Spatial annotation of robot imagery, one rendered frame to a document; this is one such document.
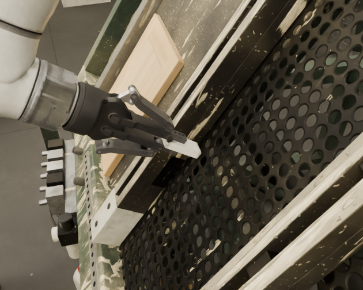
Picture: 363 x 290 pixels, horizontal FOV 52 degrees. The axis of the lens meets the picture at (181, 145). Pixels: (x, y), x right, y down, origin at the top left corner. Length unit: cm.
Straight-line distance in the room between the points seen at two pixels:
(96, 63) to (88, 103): 104
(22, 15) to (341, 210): 41
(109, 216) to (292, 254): 50
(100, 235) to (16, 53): 52
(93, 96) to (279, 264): 33
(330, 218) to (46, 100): 37
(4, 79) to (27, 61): 4
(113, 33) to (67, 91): 101
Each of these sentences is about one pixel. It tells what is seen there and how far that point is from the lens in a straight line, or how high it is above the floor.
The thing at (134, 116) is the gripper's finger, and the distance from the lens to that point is 59.
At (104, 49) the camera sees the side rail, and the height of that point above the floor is 99.
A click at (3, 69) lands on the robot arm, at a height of 144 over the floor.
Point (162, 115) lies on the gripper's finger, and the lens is 59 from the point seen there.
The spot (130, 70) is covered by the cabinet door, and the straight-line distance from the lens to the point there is 119.
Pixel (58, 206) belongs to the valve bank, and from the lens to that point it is 129.
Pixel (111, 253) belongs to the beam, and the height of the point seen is 89.
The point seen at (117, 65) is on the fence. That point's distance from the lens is 130.
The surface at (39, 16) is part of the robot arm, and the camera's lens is 50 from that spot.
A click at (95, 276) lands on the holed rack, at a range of 90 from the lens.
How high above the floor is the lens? 166
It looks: 41 degrees down
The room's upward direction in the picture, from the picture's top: straight up
